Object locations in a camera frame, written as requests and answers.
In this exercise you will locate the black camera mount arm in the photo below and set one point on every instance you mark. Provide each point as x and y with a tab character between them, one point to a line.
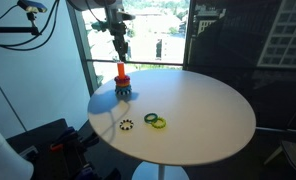
8	29

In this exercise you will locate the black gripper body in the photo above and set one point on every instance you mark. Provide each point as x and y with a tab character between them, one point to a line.
118	33

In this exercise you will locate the black cart with clamps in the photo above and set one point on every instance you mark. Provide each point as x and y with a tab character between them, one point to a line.
64	150

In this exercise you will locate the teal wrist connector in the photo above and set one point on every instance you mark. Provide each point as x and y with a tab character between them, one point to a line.
99	26

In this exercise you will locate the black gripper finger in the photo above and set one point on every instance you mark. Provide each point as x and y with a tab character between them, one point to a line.
125	51
118	50

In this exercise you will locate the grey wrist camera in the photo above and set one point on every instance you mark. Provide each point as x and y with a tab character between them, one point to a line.
126	15

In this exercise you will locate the dark window rail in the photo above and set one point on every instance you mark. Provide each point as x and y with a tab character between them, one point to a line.
148	62

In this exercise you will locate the white rounded object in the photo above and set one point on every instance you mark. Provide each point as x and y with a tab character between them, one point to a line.
4	160

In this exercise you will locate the camera on stand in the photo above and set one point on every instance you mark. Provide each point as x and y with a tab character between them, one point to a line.
31	6

